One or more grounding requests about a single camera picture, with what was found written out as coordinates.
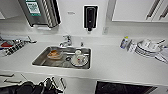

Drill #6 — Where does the steel sink basin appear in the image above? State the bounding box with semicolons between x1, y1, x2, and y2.
31;45;92;70

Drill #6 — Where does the white two-door sink cabinet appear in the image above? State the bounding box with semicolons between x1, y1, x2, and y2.
58;75;98;94

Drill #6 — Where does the white plate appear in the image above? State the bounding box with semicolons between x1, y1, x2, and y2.
70;54;89;67

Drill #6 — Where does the white drawer stack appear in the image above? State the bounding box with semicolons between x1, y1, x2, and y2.
0;71;28;88

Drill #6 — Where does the chrome faucet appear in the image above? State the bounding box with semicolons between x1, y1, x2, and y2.
59;34;73;48

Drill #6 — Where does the black utensil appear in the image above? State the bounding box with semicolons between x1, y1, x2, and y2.
26;35;38;44

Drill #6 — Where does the small chrome sink knob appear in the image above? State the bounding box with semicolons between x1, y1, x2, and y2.
79;40;85;48

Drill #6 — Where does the grey paper towel dispenser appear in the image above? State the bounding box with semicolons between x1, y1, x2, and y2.
18;0;62;28

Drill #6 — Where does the black soap dispenser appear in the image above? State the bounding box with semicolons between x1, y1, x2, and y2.
82;4;99;33

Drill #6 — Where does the blue dish soap bottle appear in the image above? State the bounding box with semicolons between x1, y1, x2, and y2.
119;35;129;50

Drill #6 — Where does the white container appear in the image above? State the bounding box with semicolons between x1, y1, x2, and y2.
128;40;138;54

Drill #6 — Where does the stack of white dishes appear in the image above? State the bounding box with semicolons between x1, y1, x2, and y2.
135;38;166;58

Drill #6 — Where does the white cloth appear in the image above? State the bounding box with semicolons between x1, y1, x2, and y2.
154;49;168;64

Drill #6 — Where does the small wall label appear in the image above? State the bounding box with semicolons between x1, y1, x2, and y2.
67;11;76;16

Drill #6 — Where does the white wall outlet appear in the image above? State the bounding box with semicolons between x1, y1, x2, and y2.
103;26;110;35

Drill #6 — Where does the white wall cabinet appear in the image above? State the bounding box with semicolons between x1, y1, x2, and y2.
112;0;168;24

